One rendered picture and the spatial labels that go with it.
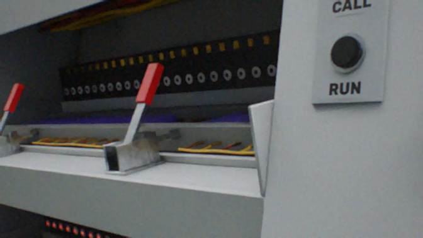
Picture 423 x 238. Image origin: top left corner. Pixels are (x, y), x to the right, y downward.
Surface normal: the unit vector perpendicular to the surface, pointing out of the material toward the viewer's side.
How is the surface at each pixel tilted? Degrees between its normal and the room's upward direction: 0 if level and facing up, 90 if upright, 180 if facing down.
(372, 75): 90
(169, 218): 110
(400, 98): 90
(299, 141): 90
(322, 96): 90
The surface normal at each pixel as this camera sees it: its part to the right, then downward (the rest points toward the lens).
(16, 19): -0.72, 0.19
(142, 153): 0.68, -0.01
